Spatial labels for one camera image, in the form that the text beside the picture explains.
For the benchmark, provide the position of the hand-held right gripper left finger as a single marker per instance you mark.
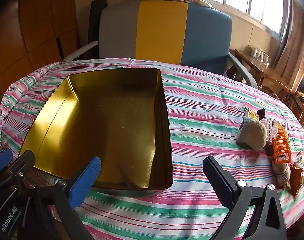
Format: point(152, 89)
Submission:
point(88, 177)

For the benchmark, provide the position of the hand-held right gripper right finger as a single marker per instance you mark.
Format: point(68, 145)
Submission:
point(217, 180)

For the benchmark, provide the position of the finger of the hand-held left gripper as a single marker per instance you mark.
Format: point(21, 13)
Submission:
point(2, 160)
point(22, 165)

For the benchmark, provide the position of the gold tin container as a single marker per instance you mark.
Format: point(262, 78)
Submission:
point(117, 130)

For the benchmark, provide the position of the beige sock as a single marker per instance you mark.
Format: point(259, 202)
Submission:
point(254, 132)

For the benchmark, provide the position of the white red sock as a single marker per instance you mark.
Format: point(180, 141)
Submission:
point(282, 175)

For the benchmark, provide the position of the pink hair roller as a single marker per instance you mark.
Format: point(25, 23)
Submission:
point(270, 130)

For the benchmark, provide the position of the orange plastic rack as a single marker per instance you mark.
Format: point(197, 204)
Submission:
point(282, 145)

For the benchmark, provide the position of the clear-wrapped cracker roll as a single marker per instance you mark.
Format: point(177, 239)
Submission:
point(252, 113)

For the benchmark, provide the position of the black hair clip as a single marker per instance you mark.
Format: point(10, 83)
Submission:
point(261, 113)

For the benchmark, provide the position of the orange snack packet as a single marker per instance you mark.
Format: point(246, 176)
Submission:
point(297, 177)

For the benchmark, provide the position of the striped pink green tablecloth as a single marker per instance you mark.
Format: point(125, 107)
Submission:
point(204, 100)

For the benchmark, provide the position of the wooden side table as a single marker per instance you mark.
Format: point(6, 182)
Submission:
point(274, 80)

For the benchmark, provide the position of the wooden wardrobe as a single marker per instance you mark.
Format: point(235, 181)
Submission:
point(29, 30)

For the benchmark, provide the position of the group of glass cups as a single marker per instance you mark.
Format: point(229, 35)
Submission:
point(259, 53)

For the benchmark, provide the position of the black padded backrest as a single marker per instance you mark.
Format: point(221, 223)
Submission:
point(97, 25)

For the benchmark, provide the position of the pink beige curtain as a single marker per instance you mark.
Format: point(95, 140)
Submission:
point(297, 42)

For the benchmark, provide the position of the grey yellow blue armchair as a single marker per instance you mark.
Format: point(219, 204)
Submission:
point(162, 30)

